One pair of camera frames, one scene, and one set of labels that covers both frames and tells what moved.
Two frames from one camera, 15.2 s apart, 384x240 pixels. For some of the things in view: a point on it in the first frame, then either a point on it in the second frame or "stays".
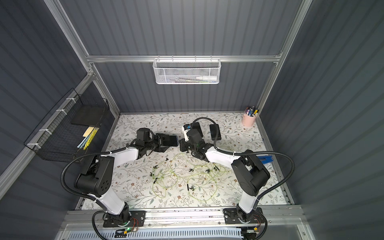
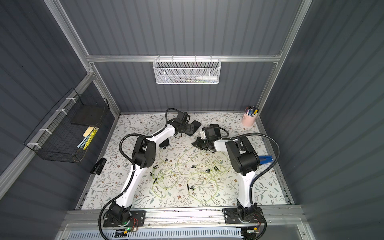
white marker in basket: [207, 78] stays
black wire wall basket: [71, 127] stays
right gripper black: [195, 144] -> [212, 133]
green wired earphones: [202, 185] stays
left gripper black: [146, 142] -> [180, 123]
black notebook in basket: [89, 115] stays
